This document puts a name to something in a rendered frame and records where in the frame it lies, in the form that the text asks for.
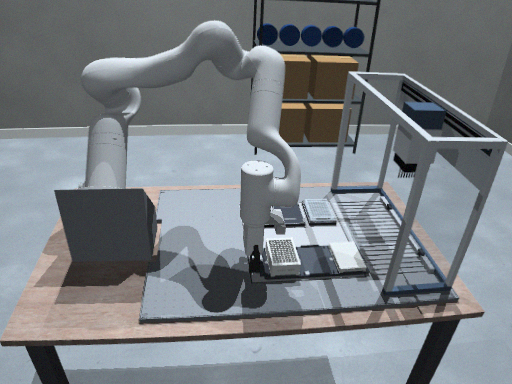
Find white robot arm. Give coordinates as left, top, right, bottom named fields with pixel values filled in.
left=79, top=21, right=301, bottom=235

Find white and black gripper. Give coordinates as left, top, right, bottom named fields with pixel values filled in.
left=242, top=220, right=265, bottom=273

